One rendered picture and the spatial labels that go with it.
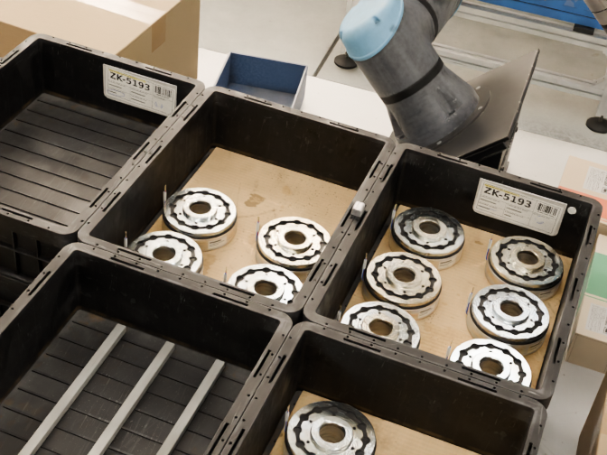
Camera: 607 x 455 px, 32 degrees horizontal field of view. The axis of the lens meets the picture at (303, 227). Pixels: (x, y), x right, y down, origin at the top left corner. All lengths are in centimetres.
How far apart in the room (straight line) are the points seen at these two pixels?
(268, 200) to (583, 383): 52
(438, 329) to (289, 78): 76
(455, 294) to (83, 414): 52
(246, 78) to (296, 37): 160
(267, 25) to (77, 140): 206
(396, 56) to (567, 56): 216
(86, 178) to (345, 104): 62
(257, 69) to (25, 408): 94
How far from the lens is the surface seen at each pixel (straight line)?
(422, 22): 170
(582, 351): 157
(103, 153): 162
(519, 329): 137
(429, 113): 168
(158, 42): 185
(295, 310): 123
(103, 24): 180
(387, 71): 167
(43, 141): 165
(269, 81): 200
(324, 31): 366
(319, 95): 202
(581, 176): 182
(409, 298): 138
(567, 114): 346
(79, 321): 136
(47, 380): 129
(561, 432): 150
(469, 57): 336
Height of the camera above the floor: 180
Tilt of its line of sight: 40 degrees down
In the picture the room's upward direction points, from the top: 7 degrees clockwise
